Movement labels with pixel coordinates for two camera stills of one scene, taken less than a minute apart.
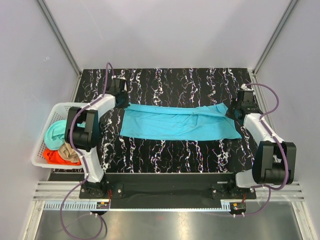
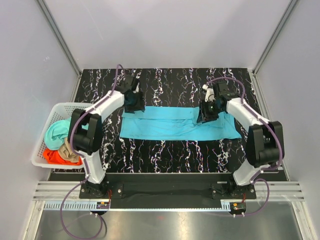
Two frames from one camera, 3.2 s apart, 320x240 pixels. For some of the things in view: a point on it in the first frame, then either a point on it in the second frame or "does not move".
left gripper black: (122, 101) -> (135, 105)
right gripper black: (235, 113) -> (206, 114)
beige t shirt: (68, 153) does not move
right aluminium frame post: (290, 7) does not move
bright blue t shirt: (184, 122) does not move
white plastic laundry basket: (60, 112) does not move
